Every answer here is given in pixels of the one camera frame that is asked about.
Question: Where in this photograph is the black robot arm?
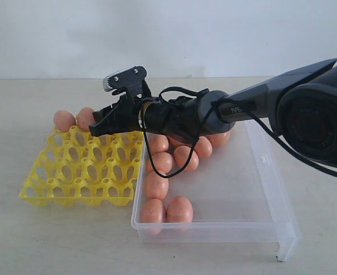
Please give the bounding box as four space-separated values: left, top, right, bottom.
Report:
89 58 337 178

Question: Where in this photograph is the black cable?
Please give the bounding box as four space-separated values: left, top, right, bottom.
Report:
138 87 337 180

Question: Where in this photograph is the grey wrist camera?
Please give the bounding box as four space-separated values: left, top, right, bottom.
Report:
103 66 147 96

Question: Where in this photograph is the clear plastic container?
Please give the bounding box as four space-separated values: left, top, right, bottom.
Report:
131 121 301 262

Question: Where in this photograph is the brown egg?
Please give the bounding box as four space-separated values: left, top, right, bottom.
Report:
140 198 166 223
166 196 194 223
206 131 230 148
167 136 187 147
53 110 76 132
149 135 169 154
194 136 213 158
152 152 174 174
174 146 199 171
76 107 95 132
144 172 169 200

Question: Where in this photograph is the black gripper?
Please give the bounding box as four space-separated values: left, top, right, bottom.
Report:
89 82 151 136

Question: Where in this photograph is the yellow plastic egg tray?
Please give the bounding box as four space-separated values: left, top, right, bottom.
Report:
19 122 143 206

